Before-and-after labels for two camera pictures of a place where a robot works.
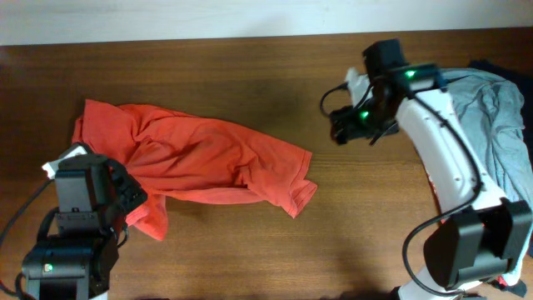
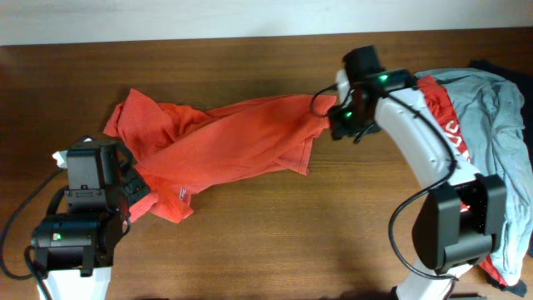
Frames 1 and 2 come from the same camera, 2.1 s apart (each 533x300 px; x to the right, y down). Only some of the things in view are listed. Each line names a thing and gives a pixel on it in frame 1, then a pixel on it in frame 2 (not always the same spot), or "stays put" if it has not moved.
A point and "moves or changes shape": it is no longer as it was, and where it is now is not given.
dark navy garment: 524,82 stays put
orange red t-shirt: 173,153 moves or changes shape
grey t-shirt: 490,109 stays put
